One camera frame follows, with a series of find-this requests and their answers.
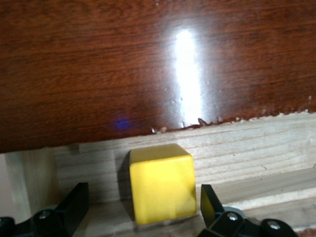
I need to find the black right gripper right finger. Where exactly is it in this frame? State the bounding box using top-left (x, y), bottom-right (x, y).
top-left (199, 184), bottom-right (297, 237)

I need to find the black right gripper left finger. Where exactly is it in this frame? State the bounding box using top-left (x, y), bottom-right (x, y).
top-left (14, 182), bottom-right (89, 237)

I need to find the yellow block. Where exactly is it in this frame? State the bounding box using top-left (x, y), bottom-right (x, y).
top-left (128, 143), bottom-right (198, 226)

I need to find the dark brown wooden cabinet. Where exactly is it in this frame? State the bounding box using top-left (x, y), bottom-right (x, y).
top-left (0, 0), bottom-right (316, 154)

